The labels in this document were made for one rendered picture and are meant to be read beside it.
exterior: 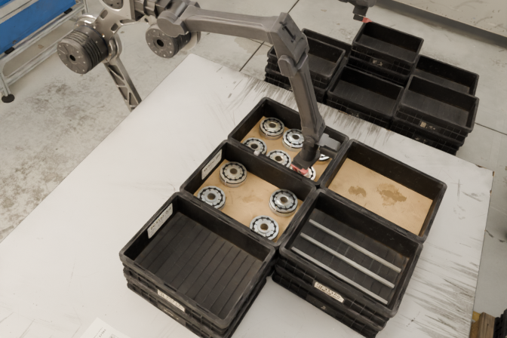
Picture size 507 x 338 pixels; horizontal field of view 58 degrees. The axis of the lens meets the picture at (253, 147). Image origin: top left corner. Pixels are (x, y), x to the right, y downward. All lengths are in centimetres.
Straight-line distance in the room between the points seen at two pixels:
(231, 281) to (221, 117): 88
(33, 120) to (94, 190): 142
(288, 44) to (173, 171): 90
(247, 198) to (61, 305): 72
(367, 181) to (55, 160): 189
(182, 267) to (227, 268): 15
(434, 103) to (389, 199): 117
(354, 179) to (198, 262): 70
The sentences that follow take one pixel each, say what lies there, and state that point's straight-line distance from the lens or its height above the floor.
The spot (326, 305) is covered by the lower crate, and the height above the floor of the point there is 76.
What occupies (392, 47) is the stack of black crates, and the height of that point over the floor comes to 49.
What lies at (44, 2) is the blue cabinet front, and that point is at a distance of 344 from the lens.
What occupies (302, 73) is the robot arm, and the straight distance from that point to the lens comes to 133.
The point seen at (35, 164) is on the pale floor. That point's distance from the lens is 302.
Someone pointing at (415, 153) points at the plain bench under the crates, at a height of 70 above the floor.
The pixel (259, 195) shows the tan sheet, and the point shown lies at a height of 83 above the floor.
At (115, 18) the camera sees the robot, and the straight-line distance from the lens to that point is 212.
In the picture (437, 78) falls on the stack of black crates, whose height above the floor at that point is 38.
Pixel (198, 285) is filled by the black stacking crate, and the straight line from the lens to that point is 154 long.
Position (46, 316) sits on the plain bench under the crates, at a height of 70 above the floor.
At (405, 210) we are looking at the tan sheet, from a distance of 185.
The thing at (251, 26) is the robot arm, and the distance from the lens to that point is 127.
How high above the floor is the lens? 223
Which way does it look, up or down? 48 degrees down
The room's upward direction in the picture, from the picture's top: 9 degrees clockwise
